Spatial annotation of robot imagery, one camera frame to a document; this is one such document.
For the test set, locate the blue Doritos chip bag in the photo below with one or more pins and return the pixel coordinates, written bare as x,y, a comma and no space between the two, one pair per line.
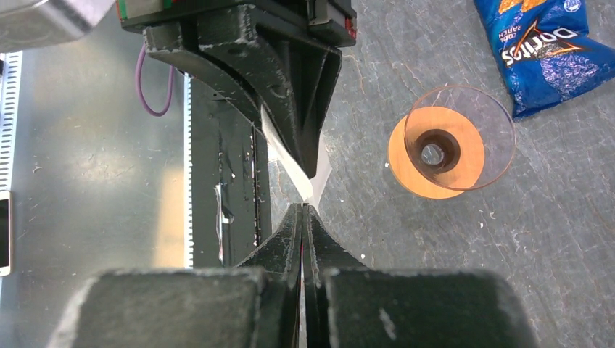
544,52

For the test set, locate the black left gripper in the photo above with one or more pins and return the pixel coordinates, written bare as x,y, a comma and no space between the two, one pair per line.
283,57

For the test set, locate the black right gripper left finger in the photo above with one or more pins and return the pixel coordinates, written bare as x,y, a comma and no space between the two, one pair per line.
254,304

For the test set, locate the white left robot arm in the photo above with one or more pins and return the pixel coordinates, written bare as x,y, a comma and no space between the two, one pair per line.
36,24

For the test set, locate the clear pink glass dripper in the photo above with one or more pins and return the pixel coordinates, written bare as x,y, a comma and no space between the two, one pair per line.
489,116

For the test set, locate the white paper coffee filter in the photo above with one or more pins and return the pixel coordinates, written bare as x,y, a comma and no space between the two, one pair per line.
308,178

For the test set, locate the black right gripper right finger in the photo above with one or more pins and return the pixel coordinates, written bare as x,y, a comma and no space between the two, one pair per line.
351,305

